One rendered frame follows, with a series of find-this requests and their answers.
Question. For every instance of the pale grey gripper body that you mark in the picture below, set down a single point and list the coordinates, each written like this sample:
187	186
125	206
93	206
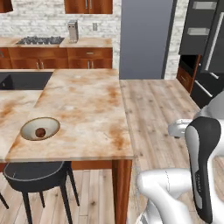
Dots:
178	127

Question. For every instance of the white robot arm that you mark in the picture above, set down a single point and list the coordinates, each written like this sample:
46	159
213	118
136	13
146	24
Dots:
163	186

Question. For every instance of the black fridge drawer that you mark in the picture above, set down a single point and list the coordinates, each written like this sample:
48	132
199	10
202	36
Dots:
204	96

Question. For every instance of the marble top dining table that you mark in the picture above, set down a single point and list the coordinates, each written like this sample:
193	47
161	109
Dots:
87	102

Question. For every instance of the black fridge door with shelves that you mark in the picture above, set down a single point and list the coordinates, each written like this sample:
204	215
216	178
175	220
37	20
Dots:
195	17

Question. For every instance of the beige bowl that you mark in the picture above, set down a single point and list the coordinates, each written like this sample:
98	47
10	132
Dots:
29	129

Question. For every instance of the brown cabinet with dark opening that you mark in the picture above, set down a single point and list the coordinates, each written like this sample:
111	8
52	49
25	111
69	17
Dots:
186	80

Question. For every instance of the tall grey cabinet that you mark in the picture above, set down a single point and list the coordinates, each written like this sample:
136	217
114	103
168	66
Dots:
144	38

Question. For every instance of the dark red round fruit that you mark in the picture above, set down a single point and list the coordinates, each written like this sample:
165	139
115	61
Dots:
40	132

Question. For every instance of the brown base cupboards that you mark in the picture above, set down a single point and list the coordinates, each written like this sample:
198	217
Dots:
58	58

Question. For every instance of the black stool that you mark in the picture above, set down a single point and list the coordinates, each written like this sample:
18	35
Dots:
32	173
3	200

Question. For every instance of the black sink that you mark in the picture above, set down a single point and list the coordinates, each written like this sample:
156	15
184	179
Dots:
26	81

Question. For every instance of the black hob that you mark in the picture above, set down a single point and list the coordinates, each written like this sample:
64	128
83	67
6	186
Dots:
40	40

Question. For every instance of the grey wall socket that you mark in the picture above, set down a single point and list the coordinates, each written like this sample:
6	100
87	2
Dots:
94	26

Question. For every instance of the brown wall cupboards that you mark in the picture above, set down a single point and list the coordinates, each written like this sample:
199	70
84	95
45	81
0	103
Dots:
5	5
87	6

